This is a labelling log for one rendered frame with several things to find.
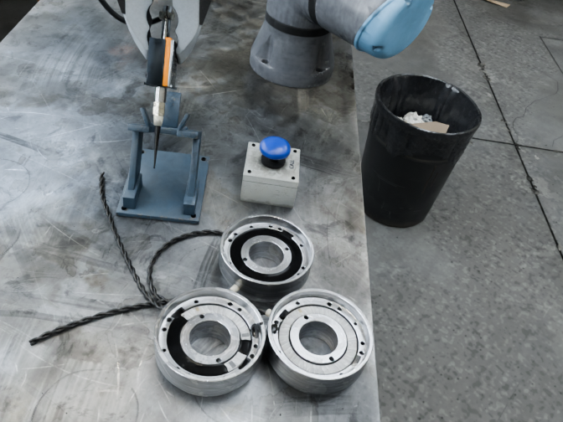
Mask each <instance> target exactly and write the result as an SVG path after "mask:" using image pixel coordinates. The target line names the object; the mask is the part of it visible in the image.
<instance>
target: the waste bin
mask: <svg viewBox="0 0 563 422"><path fill-rule="evenodd" d="M409 112H416V113H417V115H418V116H424V115H425V114H427V115H429V116H431V119H432V121H437V122H440V123H443V124H446V125H449V127H448V129H447V133H440V132H435V131H428V130H425V129H421V128H419V127H417V126H413V125H411V124H409V123H407V122H405V121H403V120H401V119H400V118H399V117H402V118H403V117H404V116H405V115H406V114H407V113H409ZM397 116H398V117H397ZM481 122H482V113H481V111H480V109H479V108H478V106H477V104H476V103H475V102H474V101H473V99H472V98H471V97H470V96H469V95H468V94H466V93H465V92H464V91H463V90H461V89H459V88H457V87H456V86H455V85H452V84H450V83H448V82H446V81H444V80H439V79H437V78H434V77H431V76H427V75H419V74H398V75H392V76H389V77H387V78H385V79H383V80H382V81H380V83H379V84H378V86H377V88H376V91H375V94H374V104H373V106H372V109H371V112H370V122H369V131H368V136H367V139H366V143H365V147H364V154H363V157H362V162H361V173H362V185H363V196H364V212H365V213H366V214H367V215H368V216H370V217H371V218H372V219H374V220H376V221H378V222H380V223H382V224H386V225H389V226H394V227H410V226H414V225H417V224H419V223H420V222H422V221H423V220H424V219H425V217H426V216H427V214H428V213H429V211H430V209H431V207H432V205H433V204H434V202H435V201H436V198H437V196H438V194H439V193H440V192H441V190H442V188H443V186H444V184H445V182H446V181H447V179H448V177H449V176H450V174H451V172H452V169H453V168H454V167H455V165H456V163H457V162H458V160H459V159H460V157H461V156H462V154H463V153H464V151H465V149H466V148H467V145H468V144H469V142H470V141H471V140H472V138H473V135H474V133H475V132H476V131H477V130H478V128H479V127H480V125H481Z"/></svg>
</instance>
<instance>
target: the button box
mask: <svg viewBox="0 0 563 422"><path fill-rule="evenodd" d="M259 148H260V143H256V142H249V144H248V149H247V154H246V160H245V169H244V173H243V180H242V187H241V194H240V201H246V202H252V203H263V204H268V205H274V206H280V207H286V208H293V205H294V201H295V197H296V193H297V186H298V179H299V163H300V149H295V148H291V152H290V155H289V156H288V157H287V158H284V159H282V160H277V162H271V161H270V160H269V158H268V157H265V156H264V155H262V154H261V152H260V149H259Z"/></svg>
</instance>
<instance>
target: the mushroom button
mask: <svg viewBox="0 0 563 422"><path fill-rule="evenodd" d="M259 149H260V152H261V154H262V155H264V156H265V157H268V158H269V160H270V161H271V162H277V160H282V159H284V158H287V157H288V156H289V155H290V152H291V147H290V144H289V143H288V141H286V140H285V139H283V138H281V137H278V136H269V137H266V138H264V139H263V140H262V141H261V143H260V148H259Z"/></svg>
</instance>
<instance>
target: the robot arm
mask: <svg viewBox="0 0 563 422"><path fill-rule="evenodd" d="M117 1H118V4H119V7H120V9H121V13H122V14H123V15H124V18H125V20H126V23H127V27H128V28H129V31H130V33H131V35H132V37H133V39H134V41H135V43H136V45H137V47H138V48H139V49H140V51H141V52H142V54H143V56H144V57H145V59H147V58H148V47H149V46H148V42H149V38H150V37H152V36H151V32H150V28H151V26H152V16H151V14H150V11H149V9H150V7H151V5H152V2H153V0H117ZM172 1H173V8H174V10H175V11H176V13H177V15H178V23H177V27H176V29H175V33H176V35H177V38H178V43H177V46H176V49H175V55H176V59H177V63H178V64H182V63H183V62H184V61H185V60H186V59H187V58H188V56H189V55H190V53H191V52H192V50H193V48H194V46H195V43H196V40H197V38H198V36H199V32H200V29H201V28H202V25H203V23H204V19H205V17H206V14H207V12H208V10H209V5H210V4H211V1H212V0H172ZM433 3H434V0H267V4H266V16H265V21H264V23H263V24H262V26H261V29H260V31H259V33H258V34H257V36H256V39H255V41H254V43H253V45H252V47H251V56H250V65H251V68H252V69H253V70H254V71H255V72H256V73H257V74H258V75H259V76H260V77H262V78H263V79H265V80H268V81H270V82H271V83H274V84H277V85H282V86H286V87H291V88H312V87H317V86H320V85H323V84H325V83H326V82H328V81H329V80H330V79H331V77H332V74H333V67H334V54H333V39H332V34H334V35H336V36H338V37H339V38H341V39H343V40H344V41H346V42H348V43H349V44H352V45H353V46H354V47H355V48H356V49H357V50H359V51H362V52H365V53H367V54H370V55H372V56H374V57H375V58H378V59H387V58H390V57H393V56H395V55H397V54H398V53H400V52H401V51H402V50H404V49H405V48H406V47H408V46H409V45H410V44H411V43H412V42H413V41H414V40H415V38H416V37H417V36H418V35H419V33H420V32H421V30H422V29H423V28H424V26H425V25H426V22H427V20H428V19H429V17H430V15H431V11H432V9H433V6H432V4H433Z"/></svg>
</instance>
